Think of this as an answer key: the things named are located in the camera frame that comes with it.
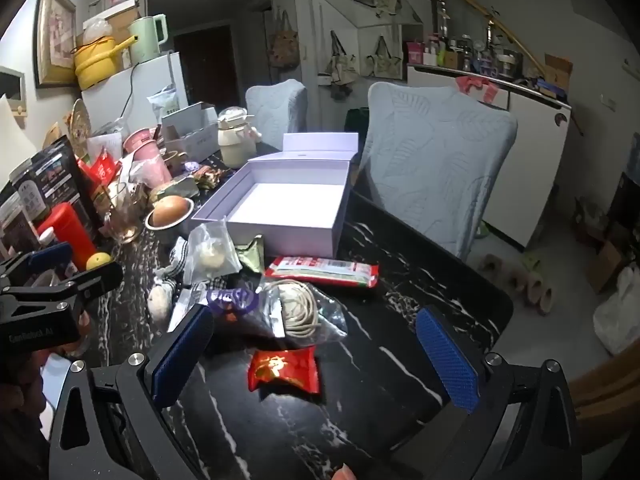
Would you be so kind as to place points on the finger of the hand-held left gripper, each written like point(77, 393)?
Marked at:
point(95, 277)
point(50, 255)

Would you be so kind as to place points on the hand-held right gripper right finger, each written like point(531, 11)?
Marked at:
point(445, 360)

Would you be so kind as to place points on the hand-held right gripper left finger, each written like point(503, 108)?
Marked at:
point(182, 355)

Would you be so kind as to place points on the checkered cloth doll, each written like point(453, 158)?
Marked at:
point(162, 300)

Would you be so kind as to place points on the purple snack packet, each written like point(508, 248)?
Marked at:
point(230, 300)

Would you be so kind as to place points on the small red snack packet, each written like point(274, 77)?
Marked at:
point(285, 370)

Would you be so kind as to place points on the clear bag with pastry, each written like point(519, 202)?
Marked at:
point(210, 255)

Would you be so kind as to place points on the green satin pouch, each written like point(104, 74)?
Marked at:
point(251, 255)

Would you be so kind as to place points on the long red white packet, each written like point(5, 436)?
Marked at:
point(320, 271)

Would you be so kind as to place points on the white gift box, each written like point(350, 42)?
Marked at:
point(280, 210)

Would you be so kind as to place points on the yellow round toy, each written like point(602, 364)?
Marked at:
point(99, 261)

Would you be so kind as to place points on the red bottle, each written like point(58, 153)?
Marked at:
point(67, 232)

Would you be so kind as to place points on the glass mug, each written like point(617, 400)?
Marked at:
point(122, 217)

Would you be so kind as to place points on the black printed packet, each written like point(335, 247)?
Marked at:
point(55, 180)

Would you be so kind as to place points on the steel bowl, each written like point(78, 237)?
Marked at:
point(172, 222)

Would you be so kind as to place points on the brown egg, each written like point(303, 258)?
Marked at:
point(167, 210)

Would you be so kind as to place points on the red snack bag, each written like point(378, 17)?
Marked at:
point(100, 167)

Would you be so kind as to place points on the green slipper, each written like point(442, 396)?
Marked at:
point(531, 261)

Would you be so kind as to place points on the woven fan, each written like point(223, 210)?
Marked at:
point(80, 127)

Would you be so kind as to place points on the pink cups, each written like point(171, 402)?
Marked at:
point(145, 155)

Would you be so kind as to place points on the purple candy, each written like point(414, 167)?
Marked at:
point(191, 166)

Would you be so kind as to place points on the gold candy wrappers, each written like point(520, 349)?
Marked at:
point(210, 177)

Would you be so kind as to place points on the white carton with bottles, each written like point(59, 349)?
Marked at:
point(192, 130)

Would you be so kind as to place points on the white plastic bag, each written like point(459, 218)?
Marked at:
point(620, 315)

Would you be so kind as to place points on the brown cardboard box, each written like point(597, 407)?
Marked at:
point(605, 265)

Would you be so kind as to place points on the green white tea pouch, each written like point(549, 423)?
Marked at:
point(165, 105)

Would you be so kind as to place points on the yellow pot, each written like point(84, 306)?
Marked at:
point(95, 65)

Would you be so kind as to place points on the cream kettle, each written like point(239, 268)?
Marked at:
point(237, 142)

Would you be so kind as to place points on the white fridge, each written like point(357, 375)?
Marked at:
point(150, 85)

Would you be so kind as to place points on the large light blue covered chair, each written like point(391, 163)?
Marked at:
point(440, 160)

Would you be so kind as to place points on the white cabinet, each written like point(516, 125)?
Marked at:
point(535, 160)

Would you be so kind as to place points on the framed picture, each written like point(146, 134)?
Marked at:
point(55, 35)

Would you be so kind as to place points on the dark wooden door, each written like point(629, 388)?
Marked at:
point(205, 70)

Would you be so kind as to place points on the green electric kettle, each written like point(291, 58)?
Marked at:
point(145, 40)

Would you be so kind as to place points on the small light blue covered chair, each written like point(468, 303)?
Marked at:
point(275, 110)

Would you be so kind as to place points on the pink cloth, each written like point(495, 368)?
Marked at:
point(475, 87)

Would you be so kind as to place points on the brown tote bag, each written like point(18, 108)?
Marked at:
point(285, 45)

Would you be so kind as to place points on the beige tote bag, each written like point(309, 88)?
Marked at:
point(384, 62)
point(342, 65)

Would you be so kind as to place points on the row of bottles and jars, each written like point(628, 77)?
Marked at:
point(465, 55)

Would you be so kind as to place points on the open cardboard box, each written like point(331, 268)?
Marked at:
point(557, 72)

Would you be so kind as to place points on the bamboo handrail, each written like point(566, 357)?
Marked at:
point(505, 30)

